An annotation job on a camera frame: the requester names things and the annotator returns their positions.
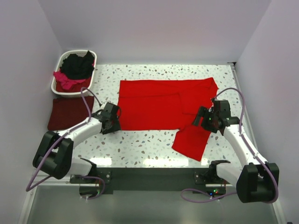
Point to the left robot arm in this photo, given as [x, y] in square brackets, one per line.
[55, 152]

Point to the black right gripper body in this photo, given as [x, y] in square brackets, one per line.
[201, 117]

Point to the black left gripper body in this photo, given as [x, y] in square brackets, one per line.
[112, 126]

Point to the pink t-shirt in basket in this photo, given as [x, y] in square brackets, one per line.
[64, 81]

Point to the bright red t-shirt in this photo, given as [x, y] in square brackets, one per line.
[168, 105]

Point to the dark red t-shirt in basket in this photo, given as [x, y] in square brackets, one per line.
[74, 88]

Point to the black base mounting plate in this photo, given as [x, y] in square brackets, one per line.
[110, 180]

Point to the black t-shirt in basket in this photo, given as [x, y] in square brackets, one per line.
[78, 67]

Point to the folded dark maroon t-shirt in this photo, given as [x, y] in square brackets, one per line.
[67, 112]

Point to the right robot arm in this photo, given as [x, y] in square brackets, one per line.
[257, 180]

